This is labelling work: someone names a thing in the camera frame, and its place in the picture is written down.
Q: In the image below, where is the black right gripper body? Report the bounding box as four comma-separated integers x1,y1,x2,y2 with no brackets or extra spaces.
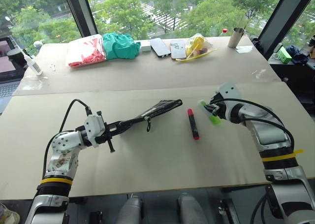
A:
209,92,227,119

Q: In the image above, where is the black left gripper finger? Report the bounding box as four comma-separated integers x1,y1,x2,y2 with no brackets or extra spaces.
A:
109,115,147,130
112,124,135,138

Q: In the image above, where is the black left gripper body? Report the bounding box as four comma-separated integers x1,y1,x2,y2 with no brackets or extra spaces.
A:
94,110,121,154

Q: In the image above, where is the green highlighter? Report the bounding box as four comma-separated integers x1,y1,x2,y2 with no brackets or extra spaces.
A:
197,99,221,126

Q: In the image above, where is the black grid pouch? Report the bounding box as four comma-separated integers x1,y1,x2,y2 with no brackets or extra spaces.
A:
139,99,183,132

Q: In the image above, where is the red marker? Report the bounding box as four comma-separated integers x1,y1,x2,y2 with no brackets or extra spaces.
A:
187,108,200,141

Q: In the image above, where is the beige cardboard sheet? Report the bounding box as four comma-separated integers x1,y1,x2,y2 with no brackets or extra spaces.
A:
11,35,282,97
0,82,315,200

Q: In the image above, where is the clear plastic sheet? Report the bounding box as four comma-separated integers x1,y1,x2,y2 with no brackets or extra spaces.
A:
235,45,253,54

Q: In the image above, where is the yellow clear plastic bag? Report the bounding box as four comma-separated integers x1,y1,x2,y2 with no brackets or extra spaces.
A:
175,32,219,63

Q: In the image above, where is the white printed packet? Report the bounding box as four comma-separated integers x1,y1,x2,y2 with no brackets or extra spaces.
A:
169,39,187,61

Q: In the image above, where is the metal cup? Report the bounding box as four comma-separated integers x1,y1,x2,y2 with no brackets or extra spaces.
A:
227,27,246,49

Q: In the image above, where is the green crumpled cloth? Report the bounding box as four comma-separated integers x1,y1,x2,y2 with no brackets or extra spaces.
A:
101,32,141,61

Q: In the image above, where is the small white box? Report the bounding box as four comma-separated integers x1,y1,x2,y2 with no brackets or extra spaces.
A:
140,41,152,53

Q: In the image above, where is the grey rounded robot leg shape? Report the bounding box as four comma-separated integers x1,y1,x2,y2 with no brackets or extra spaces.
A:
177,192,210,224
115,196,144,224

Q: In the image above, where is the red white packed cloth bag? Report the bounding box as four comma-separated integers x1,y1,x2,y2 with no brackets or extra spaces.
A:
65,33,107,68

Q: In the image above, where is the green box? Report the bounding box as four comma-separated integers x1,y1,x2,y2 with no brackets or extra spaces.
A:
280,47,293,64

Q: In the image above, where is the dark blue cloth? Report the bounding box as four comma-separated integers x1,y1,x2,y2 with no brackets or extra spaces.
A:
285,45,309,65

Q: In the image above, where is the white squeeze bottle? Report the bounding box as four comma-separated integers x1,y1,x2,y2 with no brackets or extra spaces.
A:
20,49,43,77

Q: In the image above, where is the grey laptop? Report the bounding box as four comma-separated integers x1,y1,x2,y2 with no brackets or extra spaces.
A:
0,36,23,113

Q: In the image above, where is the white round gadget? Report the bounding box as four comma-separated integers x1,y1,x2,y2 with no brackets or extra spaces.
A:
32,39,45,50

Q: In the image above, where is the beige shoe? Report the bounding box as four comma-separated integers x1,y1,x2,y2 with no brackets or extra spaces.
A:
0,201,21,224

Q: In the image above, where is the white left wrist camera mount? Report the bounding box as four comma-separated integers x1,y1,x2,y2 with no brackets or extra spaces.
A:
83,114,106,148

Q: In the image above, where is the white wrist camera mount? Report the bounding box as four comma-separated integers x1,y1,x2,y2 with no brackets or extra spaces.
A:
83,114,106,148
218,80,243,101

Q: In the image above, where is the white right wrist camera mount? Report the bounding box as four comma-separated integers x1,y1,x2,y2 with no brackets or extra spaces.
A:
218,80,243,101

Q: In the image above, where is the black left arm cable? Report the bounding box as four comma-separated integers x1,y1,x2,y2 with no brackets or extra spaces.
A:
42,99,92,179

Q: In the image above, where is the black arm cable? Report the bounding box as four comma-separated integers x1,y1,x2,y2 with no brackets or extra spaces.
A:
210,98,295,153
42,99,92,179

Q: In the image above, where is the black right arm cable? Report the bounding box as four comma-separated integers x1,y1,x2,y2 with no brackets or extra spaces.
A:
210,98,295,153

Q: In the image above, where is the yellow right arm tie strap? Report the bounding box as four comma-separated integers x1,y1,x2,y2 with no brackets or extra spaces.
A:
260,149,304,162

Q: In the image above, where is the dark window frame post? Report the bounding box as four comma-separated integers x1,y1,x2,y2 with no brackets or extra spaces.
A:
258,0,315,54
61,0,99,38

